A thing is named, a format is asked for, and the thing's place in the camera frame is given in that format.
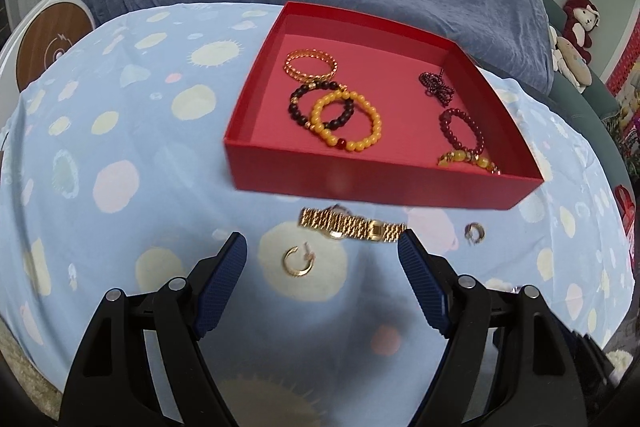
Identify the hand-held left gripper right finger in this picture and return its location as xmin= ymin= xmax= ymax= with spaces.
xmin=396 ymin=228 xmax=586 ymax=427

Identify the red cardboard box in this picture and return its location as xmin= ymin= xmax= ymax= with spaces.
xmin=222 ymin=1 xmax=545 ymax=212

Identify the dark brown bead bracelet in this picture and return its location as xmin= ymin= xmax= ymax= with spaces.
xmin=287 ymin=79 xmax=355 ymax=131

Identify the light blue spotted cloth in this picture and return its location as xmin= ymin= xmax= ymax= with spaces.
xmin=0 ymin=2 xmax=636 ymax=427

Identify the yellow bead bracelet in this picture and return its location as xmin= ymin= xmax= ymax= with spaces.
xmin=310 ymin=89 xmax=383 ymax=154

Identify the purple small-bead string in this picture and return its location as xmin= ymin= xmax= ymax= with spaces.
xmin=417 ymin=69 xmax=453 ymax=100

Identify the gold wristwatch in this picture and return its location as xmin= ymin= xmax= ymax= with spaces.
xmin=298 ymin=204 xmax=407 ymax=244

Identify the gold chain bracelet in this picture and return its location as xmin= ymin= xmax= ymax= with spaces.
xmin=284 ymin=49 xmax=338 ymax=84

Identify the white fluffy rug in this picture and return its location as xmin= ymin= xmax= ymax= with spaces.
xmin=602 ymin=347 xmax=632 ymax=383

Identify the red monkey plush toy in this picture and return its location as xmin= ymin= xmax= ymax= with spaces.
xmin=562 ymin=0 xmax=601 ymax=50

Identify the gold bangle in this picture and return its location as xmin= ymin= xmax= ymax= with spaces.
xmin=282 ymin=243 xmax=316 ymax=278

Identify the yellow-green bead bracelet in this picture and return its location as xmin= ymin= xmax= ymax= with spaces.
xmin=436 ymin=149 xmax=502 ymax=176

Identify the dark red bead bracelet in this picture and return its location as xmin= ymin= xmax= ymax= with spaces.
xmin=439 ymin=107 xmax=486 ymax=156

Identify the dark green sofa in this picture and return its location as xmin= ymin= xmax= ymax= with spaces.
xmin=517 ymin=0 xmax=633 ymax=188

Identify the red wall decoration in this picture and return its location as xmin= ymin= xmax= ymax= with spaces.
xmin=605 ymin=37 xmax=640 ymax=158

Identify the beige plush toy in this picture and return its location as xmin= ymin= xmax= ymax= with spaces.
xmin=549 ymin=26 xmax=593 ymax=94

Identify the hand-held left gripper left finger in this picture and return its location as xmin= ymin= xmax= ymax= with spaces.
xmin=59 ymin=231 xmax=248 ymax=427

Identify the white round wooden device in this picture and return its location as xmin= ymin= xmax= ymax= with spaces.
xmin=0 ymin=0 xmax=96 ymax=95

